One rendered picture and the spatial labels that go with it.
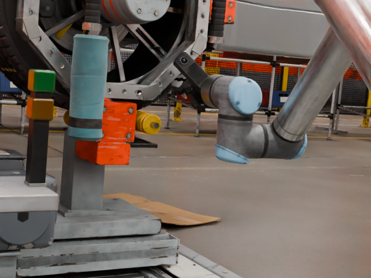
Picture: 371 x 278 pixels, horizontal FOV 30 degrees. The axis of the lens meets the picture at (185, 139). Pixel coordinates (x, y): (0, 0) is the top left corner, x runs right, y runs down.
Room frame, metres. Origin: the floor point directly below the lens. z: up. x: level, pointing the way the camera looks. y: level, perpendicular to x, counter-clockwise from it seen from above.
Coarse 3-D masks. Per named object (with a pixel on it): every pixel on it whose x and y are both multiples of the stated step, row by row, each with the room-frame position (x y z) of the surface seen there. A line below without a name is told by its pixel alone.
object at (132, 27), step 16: (80, 0) 1.92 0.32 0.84; (176, 0) 2.11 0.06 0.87; (80, 16) 1.92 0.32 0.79; (176, 16) 2.11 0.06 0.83; (48, 32) 1.88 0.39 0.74; (96, 32) 1.95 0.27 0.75; (112, 32) 1.97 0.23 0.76; (144, 32) 2.03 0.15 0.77; (160, 32) 2.16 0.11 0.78; (176, 32) 2.08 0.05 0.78; (112, 48) 1.99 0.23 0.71; (144, 48) 2.20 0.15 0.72; (176, 48) 2.06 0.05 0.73; (128, 64) 2.18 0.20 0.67; (144, 64) 2.10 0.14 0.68; (160, 64) 2.03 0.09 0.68; (112, 80) 2.05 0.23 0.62; (128, 80) 2.00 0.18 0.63
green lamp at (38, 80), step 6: (30, 72) 1.24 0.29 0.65; (36, 72) 1.22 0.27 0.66; (42, 72) 1.22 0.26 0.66; (48, 72) 1.23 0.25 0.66; (54, 72) 1.23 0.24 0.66; (30, 78) 1.23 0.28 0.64; (36, 78) 1.22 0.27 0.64; (42, 78) 1.22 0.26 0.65; (48, 78) 1.23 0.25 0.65; (54, 78) 1.23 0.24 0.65; (30, 84) 1.23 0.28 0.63; (36, 84) 1.22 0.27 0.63; (42, 84) 1.22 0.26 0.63; (48, 84) 1.23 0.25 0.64; (54, 84) 1.24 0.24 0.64; (30, 90) 1.24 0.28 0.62; (36, 90) 1.22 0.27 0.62; (42, 90) 1.22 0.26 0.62; (48, 90) 1.23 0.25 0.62; (54, 90) 1.24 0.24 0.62
